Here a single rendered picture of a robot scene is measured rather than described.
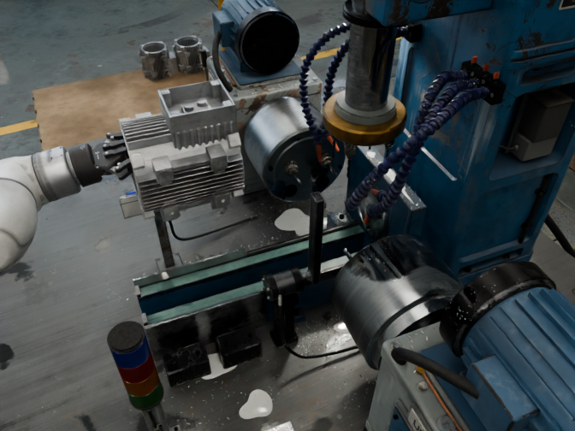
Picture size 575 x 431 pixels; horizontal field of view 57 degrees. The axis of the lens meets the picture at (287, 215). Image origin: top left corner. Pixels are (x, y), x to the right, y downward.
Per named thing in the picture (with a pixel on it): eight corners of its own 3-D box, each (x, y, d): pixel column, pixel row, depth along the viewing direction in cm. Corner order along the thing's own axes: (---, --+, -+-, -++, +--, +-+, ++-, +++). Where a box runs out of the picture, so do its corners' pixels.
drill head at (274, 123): (301, 133, 182) (302, 65, 165) (349, 198, 157) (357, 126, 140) (231, 150, 175) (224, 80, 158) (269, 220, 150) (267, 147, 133)
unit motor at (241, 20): (266, 91, 197) (263, -29, 169) (301, 138, 175) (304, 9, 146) (198, 104, 190) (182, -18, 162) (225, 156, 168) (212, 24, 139)
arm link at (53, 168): (31, 144, 97) (64, 134, 98) (51, 181, 103) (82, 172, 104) (32, 174, 90) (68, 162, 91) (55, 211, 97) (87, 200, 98)
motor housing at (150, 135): (221, 159, 121) (214, 84, 108) (247, 212, 108) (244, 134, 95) (131, 179, 115) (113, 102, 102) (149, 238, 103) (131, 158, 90)
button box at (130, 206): (187, 198, 144) (183, 180, 143) (192, 202, 137) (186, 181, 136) (123, 215, 139) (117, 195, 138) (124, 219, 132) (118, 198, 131)
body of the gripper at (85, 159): (68, 165, 92) (121, 149, 94) (64, 138, 98) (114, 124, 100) (85, 197, 97) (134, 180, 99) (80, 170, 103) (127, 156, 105)
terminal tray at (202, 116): (222, 110, 108) (219, 78, 103) (238, 138, 101) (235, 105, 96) (162, 121, 104) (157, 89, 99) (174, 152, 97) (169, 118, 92)
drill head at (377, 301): (401, 269, 137) (417, 195, 120) (506, 410, 109) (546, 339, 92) (312, 298, 130) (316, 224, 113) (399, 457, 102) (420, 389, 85)
